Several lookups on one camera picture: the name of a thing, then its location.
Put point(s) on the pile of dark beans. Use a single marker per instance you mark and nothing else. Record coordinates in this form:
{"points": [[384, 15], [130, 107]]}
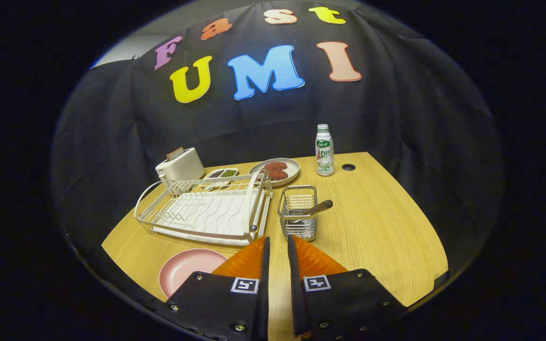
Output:
{"points": [[216, 174]]}

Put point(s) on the beige round dish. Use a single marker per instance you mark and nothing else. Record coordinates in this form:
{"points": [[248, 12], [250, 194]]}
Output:
{"points": [[292, 168]]}

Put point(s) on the pile of green beans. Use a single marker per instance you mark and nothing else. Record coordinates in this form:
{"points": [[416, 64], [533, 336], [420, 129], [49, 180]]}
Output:
{"points": [[228, 174]]}

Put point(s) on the pink plate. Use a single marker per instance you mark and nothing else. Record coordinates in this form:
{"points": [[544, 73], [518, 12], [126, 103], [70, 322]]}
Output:
{"points": [[183, 270]]}

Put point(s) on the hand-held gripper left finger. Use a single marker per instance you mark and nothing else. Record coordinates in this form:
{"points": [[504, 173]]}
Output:
{"points": [[263, 293]]}

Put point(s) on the white toaster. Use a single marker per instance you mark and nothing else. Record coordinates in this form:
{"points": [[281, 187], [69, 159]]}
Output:
{"points": [[183, 166]]}

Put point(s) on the white divided tray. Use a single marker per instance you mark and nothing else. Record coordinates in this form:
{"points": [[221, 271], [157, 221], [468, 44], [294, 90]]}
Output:
{"points": [[213, 180]]}

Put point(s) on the white dish rack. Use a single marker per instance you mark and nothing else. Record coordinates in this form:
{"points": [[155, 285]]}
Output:
{"points": [[206, 213]]}

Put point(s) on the red meat piece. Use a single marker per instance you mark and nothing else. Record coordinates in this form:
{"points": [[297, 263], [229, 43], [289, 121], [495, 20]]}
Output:
{"points": [[275, 166], [277, 174]]}

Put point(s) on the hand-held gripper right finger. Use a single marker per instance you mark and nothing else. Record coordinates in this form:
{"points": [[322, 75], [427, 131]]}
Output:
{"points": [[294, 293]]}

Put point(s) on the white drink bottle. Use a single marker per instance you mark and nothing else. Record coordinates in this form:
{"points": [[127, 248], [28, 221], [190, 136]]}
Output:
{"points": [[324, 156]]}

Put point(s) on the black table grommet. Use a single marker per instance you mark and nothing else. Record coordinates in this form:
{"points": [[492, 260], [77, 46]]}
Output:
{"points": [[348, 167]]}

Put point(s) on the brown toast slice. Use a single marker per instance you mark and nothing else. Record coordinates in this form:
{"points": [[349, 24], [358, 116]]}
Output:
{"points": [[174, 154]]}

